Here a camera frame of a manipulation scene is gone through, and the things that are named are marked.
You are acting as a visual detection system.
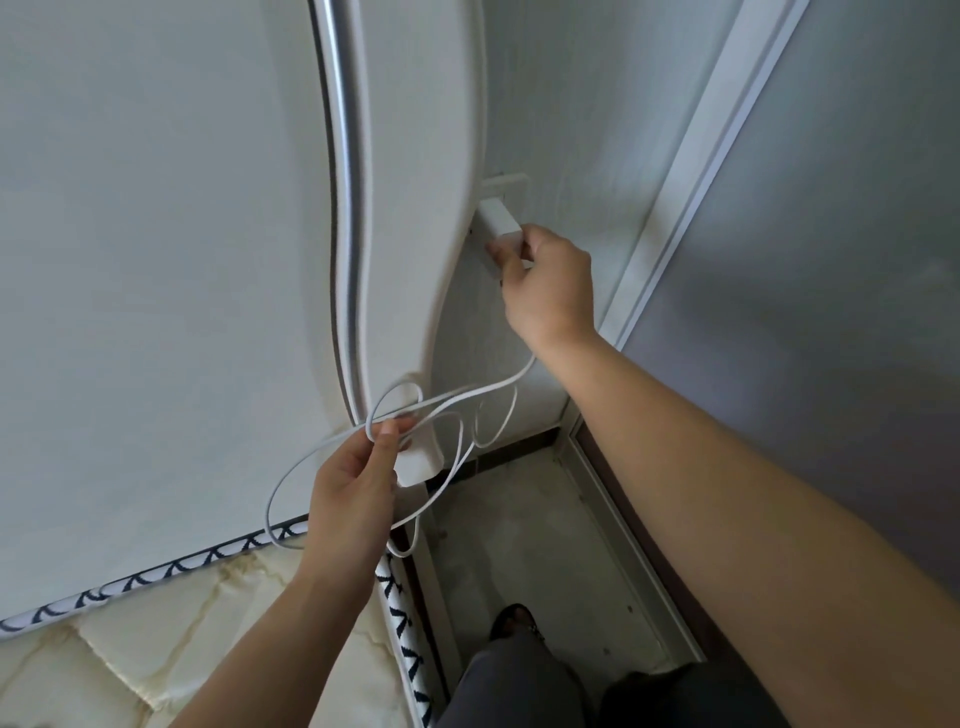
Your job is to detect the person's left forearm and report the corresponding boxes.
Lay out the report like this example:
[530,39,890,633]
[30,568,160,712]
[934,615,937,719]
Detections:
[168,573,376,728]

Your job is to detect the white door frame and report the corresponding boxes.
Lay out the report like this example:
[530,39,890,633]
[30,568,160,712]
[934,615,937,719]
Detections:
[598,0,813,351]

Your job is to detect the person's right forearm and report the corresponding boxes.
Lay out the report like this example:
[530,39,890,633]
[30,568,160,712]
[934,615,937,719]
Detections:
[535,327,960,728]

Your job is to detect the white charger adapter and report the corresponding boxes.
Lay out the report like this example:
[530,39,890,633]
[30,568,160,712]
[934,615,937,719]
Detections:
[472,196,535,285]

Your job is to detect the black sandal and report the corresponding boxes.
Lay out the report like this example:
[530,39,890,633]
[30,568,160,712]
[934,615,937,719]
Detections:
[489,603,544,644]

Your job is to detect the grey door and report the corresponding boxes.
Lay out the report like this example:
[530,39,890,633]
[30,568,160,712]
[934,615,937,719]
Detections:
[622,0,960,579]

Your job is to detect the white wall socket plate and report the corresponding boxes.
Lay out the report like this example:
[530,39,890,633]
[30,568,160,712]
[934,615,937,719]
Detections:
[478,173,531,215]

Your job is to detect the white door threshold rail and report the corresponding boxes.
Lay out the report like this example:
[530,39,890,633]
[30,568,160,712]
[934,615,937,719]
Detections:
[553,423,708,670]

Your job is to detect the person's right hand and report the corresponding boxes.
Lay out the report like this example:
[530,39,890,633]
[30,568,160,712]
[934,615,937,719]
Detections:
[485,222,598,351]

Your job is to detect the grey trousers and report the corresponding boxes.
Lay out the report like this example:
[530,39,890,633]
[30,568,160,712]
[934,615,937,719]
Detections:
[441,631,770,728]

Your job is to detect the white charging cable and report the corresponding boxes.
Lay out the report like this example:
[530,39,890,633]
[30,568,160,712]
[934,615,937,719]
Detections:
[263,352,538,560]

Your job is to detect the person's left hand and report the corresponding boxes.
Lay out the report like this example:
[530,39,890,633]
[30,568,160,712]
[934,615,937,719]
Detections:
[298,418,418,603]

